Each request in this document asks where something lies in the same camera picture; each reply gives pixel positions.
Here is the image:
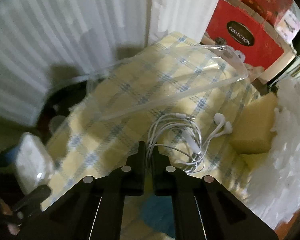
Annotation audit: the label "white earphone case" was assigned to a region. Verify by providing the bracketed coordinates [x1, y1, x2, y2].
[13, 133, 55, 194]

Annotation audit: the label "blue collapsible funnel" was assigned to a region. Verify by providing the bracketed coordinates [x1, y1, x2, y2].
[140, 195, 175, 238]

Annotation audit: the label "white wired earphones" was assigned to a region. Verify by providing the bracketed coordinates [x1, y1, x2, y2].
[146, 113, 232, 174]

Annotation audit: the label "yellow tan small box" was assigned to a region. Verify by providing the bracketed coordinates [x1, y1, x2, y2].
[230, 92, 277, 154]

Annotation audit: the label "white fluffy duster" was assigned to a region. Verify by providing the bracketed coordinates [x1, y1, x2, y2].
[245, 78, 300, 229]

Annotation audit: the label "clear plastic sheet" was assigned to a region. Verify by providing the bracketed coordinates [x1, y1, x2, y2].
[85, 45, 248, 120]

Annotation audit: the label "yellow plaid tablecloth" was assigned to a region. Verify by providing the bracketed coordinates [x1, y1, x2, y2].
[41, 32, 260, 239]

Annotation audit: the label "orange cardboard box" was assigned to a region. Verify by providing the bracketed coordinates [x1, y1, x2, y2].
[275, 209, 300, 239]

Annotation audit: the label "red collection gift bag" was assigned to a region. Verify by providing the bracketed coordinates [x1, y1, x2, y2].
[206, 0, 284, 69]

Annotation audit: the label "white curtain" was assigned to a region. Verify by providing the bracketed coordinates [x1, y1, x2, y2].
[0, 0, 218, 126]

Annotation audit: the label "pink tissue pack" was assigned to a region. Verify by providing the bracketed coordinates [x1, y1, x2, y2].
[275, 9, 300, 44]

